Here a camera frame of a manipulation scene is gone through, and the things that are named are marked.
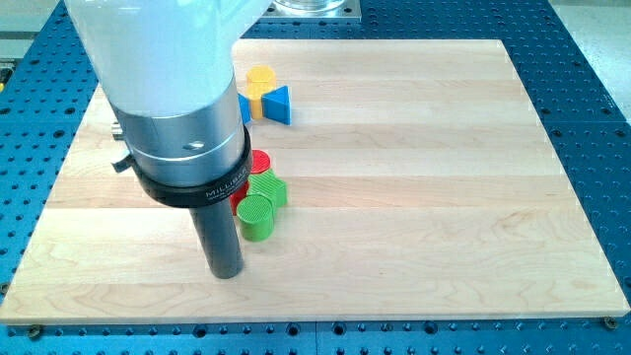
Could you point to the blue triangular block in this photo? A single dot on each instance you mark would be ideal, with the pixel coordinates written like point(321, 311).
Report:
point(277, 105)

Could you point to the green cylinder block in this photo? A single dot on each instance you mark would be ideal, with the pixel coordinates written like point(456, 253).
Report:
point(256, 216)

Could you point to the light wooden board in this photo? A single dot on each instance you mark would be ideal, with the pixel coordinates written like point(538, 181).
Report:
point(421, 186)

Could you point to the yellow hexagonal block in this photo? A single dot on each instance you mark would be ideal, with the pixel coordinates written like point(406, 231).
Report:
point(260, 79)

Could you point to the red cylinder block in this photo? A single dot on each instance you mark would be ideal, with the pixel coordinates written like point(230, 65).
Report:
point(261, 162)

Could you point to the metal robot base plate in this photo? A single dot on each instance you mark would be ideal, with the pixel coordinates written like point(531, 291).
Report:
point(313, 11)

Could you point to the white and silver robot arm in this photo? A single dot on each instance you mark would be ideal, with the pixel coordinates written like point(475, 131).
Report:
point(167, 71)

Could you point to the green cube block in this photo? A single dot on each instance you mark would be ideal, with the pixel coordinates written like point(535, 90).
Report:
point(270, 186)

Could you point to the blue block behind arm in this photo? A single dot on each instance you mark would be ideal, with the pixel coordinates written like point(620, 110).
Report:
point(245, 109)

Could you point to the red block behind rod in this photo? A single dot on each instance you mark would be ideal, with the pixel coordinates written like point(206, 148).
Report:
point(238, 196)

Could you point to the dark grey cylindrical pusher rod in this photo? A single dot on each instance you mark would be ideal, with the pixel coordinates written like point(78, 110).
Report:
point(216, 229)

